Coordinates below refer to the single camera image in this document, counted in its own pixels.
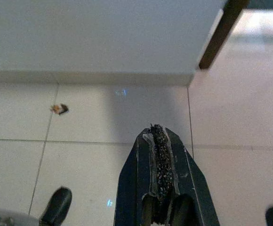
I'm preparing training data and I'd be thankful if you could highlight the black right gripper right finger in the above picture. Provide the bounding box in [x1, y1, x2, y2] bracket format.
[159, 124, 220, 226]

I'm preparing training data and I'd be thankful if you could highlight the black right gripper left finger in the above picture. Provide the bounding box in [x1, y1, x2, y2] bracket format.
[113, 124, 162, 226]

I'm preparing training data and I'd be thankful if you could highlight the small orange black floor scrap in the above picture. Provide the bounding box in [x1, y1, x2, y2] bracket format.
[50, 103, 70, 116]

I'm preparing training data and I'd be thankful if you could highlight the grey robot leg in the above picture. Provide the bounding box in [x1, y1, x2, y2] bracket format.
[0, 207, 43, 226]

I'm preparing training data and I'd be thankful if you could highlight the dark wooden furniture leg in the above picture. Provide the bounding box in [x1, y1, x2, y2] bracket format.
[198, 0, 250, 70]

